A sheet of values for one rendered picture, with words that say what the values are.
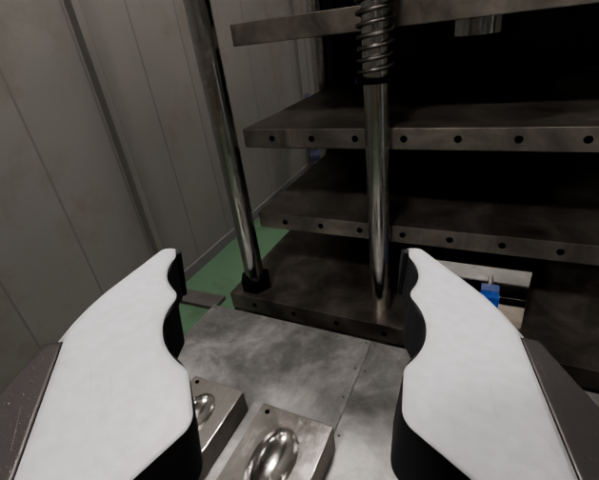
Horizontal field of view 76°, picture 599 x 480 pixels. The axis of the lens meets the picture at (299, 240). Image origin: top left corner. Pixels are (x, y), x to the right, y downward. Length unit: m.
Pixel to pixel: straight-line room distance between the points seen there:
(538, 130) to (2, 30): 2.01
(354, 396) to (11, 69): 1.91
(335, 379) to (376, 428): 0.15
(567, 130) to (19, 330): 2.19
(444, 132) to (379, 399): 0.59
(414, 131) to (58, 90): 1.78
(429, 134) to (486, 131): 0.11
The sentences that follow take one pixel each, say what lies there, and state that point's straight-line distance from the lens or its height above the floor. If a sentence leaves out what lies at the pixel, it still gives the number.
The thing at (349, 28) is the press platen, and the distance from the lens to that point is 0.96.
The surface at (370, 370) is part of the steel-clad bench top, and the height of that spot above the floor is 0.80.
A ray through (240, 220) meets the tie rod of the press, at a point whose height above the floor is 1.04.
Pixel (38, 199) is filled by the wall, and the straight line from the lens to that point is 2.19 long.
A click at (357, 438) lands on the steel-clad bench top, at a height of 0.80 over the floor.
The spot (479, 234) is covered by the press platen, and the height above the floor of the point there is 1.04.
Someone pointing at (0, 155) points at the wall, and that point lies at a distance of 2.11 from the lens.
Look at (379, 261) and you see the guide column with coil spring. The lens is 1.03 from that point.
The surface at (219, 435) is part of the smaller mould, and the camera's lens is 0.86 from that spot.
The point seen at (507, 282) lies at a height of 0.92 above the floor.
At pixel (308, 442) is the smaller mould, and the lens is 0.78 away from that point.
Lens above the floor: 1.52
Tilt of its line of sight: 29 degrees down
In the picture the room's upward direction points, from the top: 8 degrees counter-clockwise
